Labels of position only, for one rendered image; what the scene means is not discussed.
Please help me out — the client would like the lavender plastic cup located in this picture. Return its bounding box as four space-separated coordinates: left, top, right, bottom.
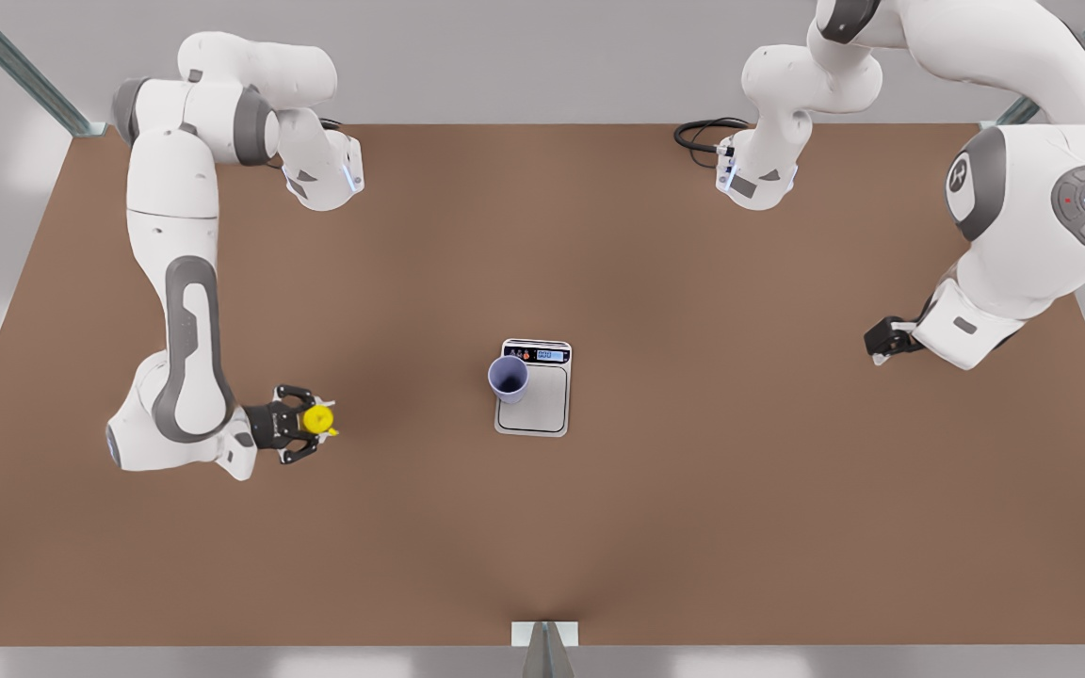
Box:
488 355 531 406

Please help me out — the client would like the silver digital kitchen scale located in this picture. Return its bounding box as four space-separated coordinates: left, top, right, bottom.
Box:
494 338 574 439

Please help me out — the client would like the black cable loop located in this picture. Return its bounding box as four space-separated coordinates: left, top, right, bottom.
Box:
673 117 753 170

